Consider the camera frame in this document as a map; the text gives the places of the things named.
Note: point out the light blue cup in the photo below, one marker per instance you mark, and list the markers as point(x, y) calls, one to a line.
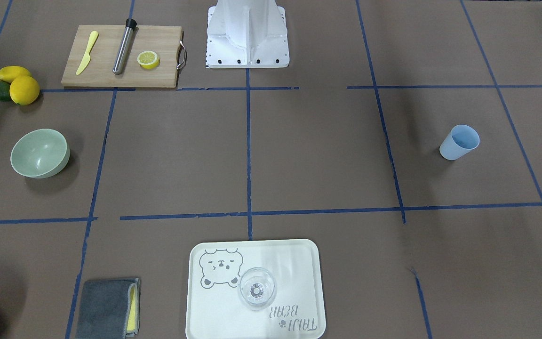
point(460, 141)

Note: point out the green bowl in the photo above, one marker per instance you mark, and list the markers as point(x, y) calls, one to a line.
point(42, 153)

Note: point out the wine glass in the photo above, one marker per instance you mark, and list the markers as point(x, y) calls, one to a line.
point(257, 288)

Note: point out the white bear tray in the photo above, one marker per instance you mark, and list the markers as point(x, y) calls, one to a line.
point(215, 311)

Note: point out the half lemon slice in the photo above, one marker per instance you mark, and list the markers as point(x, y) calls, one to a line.
point(148, 59)

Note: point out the steel muddler black cap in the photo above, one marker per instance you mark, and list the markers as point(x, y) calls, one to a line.
point(124, 47)

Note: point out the wooden cutting board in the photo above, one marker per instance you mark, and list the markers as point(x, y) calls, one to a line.
point(164, 40)

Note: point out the grey yellow cloth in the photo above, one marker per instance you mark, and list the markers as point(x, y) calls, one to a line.
point(109, 309)

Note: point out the yellow plastic knife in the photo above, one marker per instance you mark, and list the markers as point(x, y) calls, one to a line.
point(86, 58)

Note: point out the yellow lemon front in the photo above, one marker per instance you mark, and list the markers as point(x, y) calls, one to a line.
point(24, 90)

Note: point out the yellow lemon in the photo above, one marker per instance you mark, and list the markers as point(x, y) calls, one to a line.
point(24, 90)
point(9, 73)

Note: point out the yellow lemon back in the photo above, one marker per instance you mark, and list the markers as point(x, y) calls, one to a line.
point(9, 73)

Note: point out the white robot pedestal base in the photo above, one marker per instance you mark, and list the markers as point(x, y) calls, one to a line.
point(246, 34)

